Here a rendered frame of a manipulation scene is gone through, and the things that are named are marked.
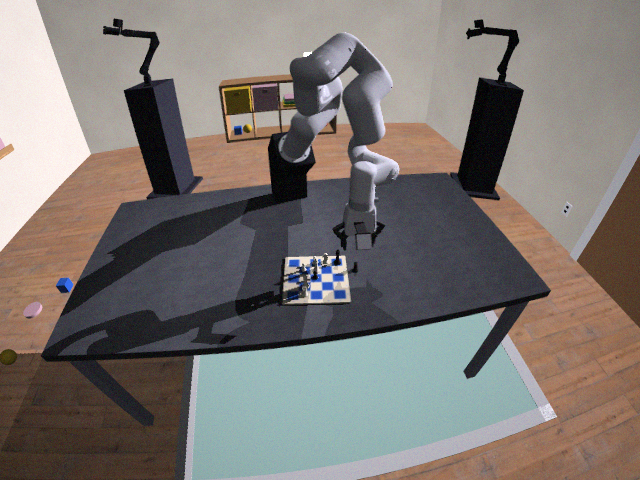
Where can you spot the blue and white chessboard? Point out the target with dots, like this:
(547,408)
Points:
(331,287)

